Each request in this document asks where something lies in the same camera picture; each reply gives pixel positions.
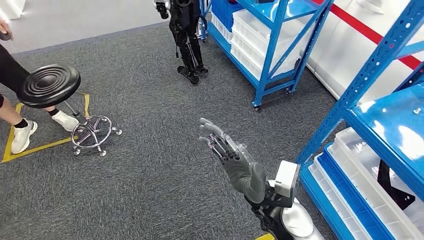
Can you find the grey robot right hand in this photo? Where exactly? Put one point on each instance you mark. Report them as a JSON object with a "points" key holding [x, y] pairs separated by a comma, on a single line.
{"points": [[245, 179]]}

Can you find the blue metal shelf rack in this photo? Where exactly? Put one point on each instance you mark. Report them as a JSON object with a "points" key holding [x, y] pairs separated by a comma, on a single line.
{"points": [[271, 56], [391, 126]]}

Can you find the white plastic crate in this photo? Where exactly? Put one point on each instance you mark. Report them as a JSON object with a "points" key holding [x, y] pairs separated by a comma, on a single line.
{"points": [[220, 30], [357, 155], [251, 26], [334, 198], [245, 56]]}

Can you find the blue plastic crate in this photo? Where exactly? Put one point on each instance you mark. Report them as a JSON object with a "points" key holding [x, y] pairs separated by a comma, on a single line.
{"points": [[357, 202], [225, 10]]}

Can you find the white car body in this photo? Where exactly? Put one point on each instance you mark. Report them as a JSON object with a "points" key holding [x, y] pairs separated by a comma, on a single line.
{"points": [[344, 56]]}

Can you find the black humanoid robot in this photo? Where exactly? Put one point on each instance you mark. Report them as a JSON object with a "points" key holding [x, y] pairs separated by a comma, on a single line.
{"points": [[185, 30]]}

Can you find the small white clip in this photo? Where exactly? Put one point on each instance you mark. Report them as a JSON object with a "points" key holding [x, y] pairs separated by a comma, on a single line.
{"points": [[416, 111]]}

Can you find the yellow floor tape outline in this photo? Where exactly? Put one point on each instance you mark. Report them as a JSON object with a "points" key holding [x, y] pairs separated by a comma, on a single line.
{"points": [[39, 146]]}

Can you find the chrome base stool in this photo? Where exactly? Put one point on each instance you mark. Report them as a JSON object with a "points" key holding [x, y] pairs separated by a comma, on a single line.
{"points": [[49, 86]]}

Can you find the person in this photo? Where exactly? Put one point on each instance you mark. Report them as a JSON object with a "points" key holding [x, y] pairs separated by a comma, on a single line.
{"points": [[23, 136]]}

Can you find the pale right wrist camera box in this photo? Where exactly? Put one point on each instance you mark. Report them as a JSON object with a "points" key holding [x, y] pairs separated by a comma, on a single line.
{"points": [[286, 175]]}

